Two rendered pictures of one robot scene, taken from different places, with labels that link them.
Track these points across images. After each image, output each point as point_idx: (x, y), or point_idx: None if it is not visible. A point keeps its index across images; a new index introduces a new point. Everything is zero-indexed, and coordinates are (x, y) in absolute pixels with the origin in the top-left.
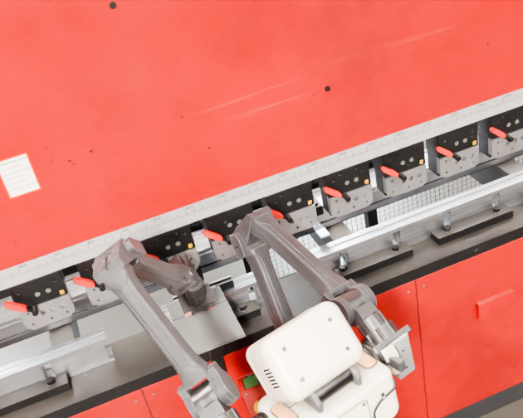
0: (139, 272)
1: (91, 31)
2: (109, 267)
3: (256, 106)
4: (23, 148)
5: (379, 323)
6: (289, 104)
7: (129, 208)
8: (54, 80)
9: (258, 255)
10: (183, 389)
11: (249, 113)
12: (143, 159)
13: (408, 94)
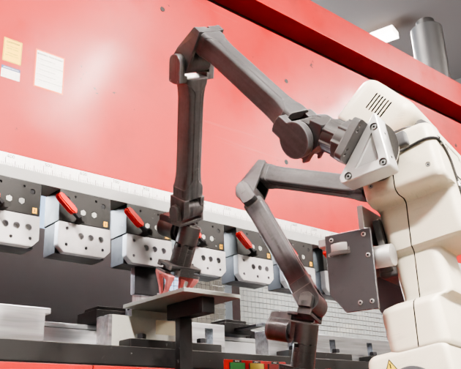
0: (199, 99)
1: (144, 14)
2: (209, 26)
3: (238, 141)
4: (64, 53)
5: None
6: (260, 157)
7: (126, 162)
8: (107, 24)
9: (264, 202)
10: (284, 115)
11: (233, 143)
12: (150, 127)
13: (336, 204)
